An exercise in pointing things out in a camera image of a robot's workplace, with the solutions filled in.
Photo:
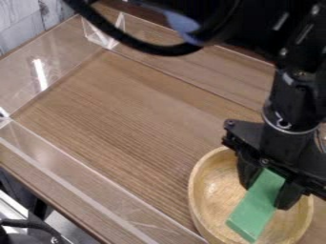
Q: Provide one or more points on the clear acrylic enclosure wall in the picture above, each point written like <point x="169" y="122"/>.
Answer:
<point x="106" y="127"/>

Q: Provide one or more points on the green rectangular block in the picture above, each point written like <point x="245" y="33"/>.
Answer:
<point x="256" y="209"/>

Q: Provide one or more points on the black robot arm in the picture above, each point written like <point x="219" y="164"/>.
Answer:
<point x="285" y="30"/>

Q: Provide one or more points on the brown wooden bowl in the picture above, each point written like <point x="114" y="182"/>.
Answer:
<point x="214" y="194"/>

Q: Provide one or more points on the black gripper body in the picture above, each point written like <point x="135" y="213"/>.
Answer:
<point x="286" y="152"/>

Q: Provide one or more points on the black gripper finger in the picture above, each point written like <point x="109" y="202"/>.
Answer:
<point x="249" y="170"/>
<point x="289" y="195"/>

